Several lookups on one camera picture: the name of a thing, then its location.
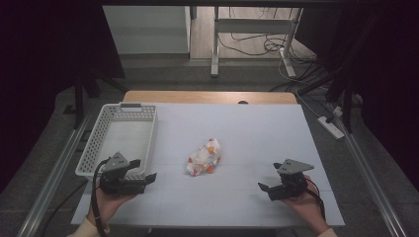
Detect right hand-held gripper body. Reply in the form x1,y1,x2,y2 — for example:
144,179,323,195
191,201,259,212
268,158,315,202

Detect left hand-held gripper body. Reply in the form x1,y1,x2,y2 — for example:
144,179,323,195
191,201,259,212
98,151,148,198

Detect white perforated plastic basket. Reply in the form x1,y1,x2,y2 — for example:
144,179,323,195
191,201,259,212
74,102,159,182

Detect person's left hand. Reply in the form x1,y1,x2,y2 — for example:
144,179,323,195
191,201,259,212
86,188,139,231

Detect person's right hand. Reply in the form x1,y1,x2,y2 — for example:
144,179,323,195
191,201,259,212
281,175,331,237

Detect white table cover board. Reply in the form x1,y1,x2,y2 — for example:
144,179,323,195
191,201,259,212
70,102,346,229

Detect white power strip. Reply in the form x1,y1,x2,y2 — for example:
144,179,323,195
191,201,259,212
316,115,346,140

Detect black metal stand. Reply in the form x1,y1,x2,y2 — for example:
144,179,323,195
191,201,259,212
295,62,356,134
72,70,129,130

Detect white cabinet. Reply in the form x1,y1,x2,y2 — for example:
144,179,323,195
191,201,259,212
102,5,193,55

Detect black curtain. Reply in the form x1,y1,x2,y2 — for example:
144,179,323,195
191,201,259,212
0,0,126,194
295,0,419,183

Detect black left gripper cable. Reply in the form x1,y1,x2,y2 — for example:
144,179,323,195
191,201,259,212
91,158,111,237

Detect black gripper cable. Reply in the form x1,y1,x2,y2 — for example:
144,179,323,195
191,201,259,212
305,179,327,221
91,158,111,237

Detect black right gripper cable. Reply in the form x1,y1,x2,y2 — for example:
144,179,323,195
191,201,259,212
305,179,327,221

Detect thin black floor cable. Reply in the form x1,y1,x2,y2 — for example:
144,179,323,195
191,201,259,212
39,180,89,237

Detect white power cable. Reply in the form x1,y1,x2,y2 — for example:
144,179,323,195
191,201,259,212
278,48,330,120

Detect aluminium floor rail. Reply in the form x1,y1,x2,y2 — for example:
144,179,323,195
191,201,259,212
341,129,409,237
17,110,95,237

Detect tangled black floor cables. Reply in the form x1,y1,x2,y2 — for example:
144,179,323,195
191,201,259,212
216,7,318,64

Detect white metal desk frame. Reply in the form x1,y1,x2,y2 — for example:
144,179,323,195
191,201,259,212
209,6,304,79

